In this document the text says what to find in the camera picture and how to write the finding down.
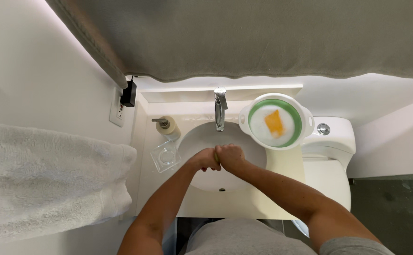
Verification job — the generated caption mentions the clear glass soap dish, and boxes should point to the clear glass soap dish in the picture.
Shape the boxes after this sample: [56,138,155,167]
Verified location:
[150,140,181,173]

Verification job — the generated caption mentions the white sink vanity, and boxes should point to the white sink vanity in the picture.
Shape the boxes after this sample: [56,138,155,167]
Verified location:
[134,84,306,220]

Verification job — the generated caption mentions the person's left hand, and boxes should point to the person's left hand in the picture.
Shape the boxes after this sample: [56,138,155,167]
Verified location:
[191,147,222,172]

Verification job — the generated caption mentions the orange sponge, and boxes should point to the orange sponge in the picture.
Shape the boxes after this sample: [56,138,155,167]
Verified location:
[264,109,285,139]

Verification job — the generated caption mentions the cream soap dispenser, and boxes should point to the cream soap dispenser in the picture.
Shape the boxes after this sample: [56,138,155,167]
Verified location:
[151,116,181,141]

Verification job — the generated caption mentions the white toilet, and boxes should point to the white toilet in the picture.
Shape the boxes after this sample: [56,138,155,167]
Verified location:
[291,116,356,238]

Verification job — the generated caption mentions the person's right hand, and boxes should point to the person's right hand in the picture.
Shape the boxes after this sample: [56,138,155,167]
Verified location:
[215,143,246,174]

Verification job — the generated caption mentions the chrome faucet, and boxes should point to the chrome faucet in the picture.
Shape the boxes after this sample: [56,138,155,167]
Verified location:
[214,87,228,132]

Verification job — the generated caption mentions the white green collapsible basin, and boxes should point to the white green collapsible basin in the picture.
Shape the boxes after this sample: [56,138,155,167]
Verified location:
[238,93,315,151]

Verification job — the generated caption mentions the black power adapter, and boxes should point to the black power adapter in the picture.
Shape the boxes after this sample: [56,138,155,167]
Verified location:
[120,75,137,107]

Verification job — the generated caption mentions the white towel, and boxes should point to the white towel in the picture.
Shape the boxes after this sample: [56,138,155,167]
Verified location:
[0,123,137,245]

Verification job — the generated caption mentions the white wall outlet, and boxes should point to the white wall outlet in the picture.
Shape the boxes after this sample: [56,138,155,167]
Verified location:
[109,88,125,128]

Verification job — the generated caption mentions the person's grey clothing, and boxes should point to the person's grey clothing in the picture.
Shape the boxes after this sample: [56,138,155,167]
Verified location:
[185,218,396,255]

